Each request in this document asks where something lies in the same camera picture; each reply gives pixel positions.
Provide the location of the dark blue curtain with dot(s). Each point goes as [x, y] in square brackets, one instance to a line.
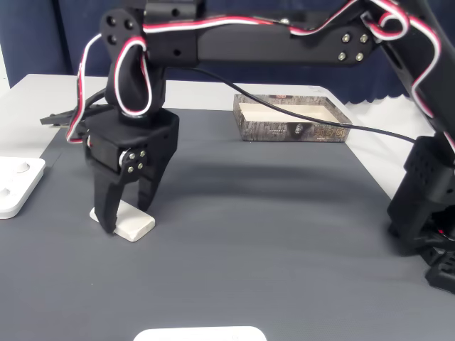
[35, 35]

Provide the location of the white flat device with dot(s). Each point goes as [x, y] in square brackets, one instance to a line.
[199, 334]

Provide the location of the white tray with round dimples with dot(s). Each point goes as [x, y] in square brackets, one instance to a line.
[17, 184]

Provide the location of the patterned cardboard box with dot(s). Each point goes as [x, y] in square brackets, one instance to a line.
[284, 113]

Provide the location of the white block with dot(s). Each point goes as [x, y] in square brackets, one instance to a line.
[135, 223]

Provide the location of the grey table mat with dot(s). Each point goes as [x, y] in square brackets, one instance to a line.
[249, 231]

